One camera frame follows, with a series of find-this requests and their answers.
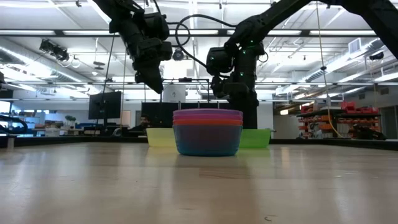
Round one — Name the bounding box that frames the yellow plastic cup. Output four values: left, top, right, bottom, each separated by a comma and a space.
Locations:
146, 128, 177, 148

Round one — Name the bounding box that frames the green plastic bowl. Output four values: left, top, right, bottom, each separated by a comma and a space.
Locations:
238, 128, 272, 149

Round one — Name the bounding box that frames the orange plastic bowl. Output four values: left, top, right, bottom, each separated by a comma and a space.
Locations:
172, 119, 244, 126

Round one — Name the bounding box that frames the black ceiling-mounted camera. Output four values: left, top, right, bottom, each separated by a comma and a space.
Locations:
39, 38, 70, 62

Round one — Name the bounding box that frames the black camera cable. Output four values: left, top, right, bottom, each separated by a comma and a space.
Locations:
174, 13, 238, 70

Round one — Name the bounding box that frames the magenta plastic bowl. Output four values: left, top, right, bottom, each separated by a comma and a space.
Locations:
172, 108, 244, 121

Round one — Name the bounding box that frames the shelf with red bins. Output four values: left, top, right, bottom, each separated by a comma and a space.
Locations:
296, 100, 382, 140

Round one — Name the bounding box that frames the black computer monitor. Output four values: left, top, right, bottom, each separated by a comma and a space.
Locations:
88, 90, 123, 121

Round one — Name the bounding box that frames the person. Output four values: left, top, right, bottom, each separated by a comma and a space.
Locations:
127, 114, 154, 132

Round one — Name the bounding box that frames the black partition wall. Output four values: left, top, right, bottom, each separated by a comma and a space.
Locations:
141, 101, 259, 137

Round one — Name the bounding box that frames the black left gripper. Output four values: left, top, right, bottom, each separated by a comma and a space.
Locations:
132, 38, 174, 95

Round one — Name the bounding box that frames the small green plant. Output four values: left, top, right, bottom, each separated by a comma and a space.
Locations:
64, 114, 77, 128

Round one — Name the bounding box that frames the round black overhead camera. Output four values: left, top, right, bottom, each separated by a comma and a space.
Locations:
172, 48, 185, 62

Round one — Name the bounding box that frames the yellow hanging cable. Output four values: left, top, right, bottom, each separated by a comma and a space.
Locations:
315, 0, 346, 139

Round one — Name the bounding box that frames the black aluminium table frame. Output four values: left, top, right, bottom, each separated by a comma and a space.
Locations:
0, 134, 398, 152

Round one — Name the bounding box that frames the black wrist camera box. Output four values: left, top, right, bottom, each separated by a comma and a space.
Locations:
205, 46, 234, 77
144, 11, 170, 41

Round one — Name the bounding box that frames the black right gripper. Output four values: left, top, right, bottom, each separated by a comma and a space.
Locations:
211, 73, 260, 125

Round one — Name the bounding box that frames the blue plastic bowl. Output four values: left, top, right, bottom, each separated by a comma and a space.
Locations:
172, 124, 244, 157

